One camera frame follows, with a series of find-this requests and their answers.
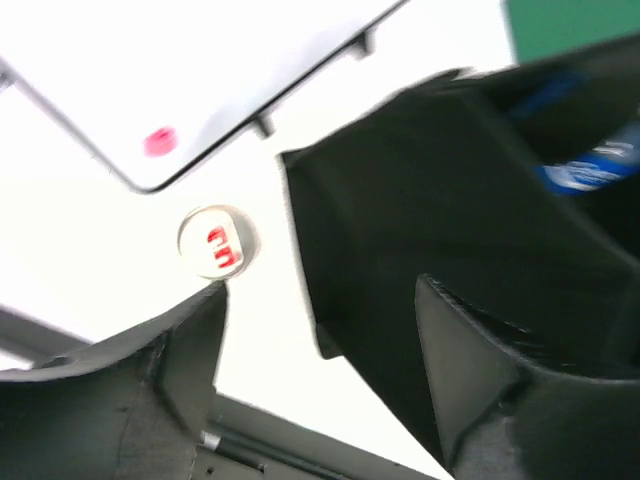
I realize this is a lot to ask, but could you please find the white whiteboard red writing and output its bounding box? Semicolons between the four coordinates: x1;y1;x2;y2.
1;1;400;193

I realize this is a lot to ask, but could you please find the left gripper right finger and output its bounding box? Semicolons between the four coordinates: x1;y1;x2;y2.
415;275;639;479

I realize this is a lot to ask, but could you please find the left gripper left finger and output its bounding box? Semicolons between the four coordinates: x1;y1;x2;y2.
1;283;228;479

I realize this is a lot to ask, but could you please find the water bottle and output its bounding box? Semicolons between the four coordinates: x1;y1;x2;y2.
177;205;260;281
509;71;639;195

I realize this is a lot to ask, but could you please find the black canvas bag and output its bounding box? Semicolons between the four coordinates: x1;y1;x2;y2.
283;35;639;454

